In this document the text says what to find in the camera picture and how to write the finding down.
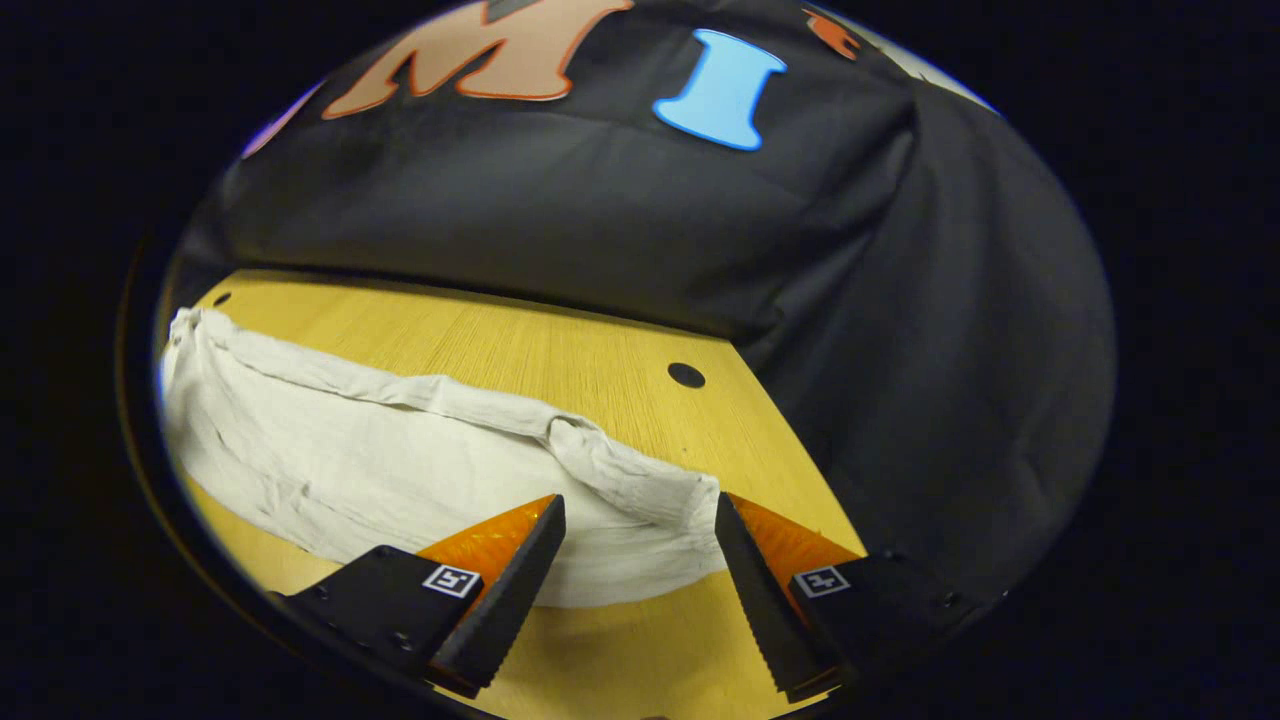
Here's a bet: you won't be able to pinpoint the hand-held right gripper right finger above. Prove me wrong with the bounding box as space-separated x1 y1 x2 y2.
713 491 1006 704

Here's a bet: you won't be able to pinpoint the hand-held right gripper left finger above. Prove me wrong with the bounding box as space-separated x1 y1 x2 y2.
268 493 568 701

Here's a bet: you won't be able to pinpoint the white jeans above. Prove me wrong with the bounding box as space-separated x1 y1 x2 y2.
158 305 729 609

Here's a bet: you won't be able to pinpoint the black backdrop cloth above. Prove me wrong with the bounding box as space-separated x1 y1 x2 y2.
165 0 1119 641

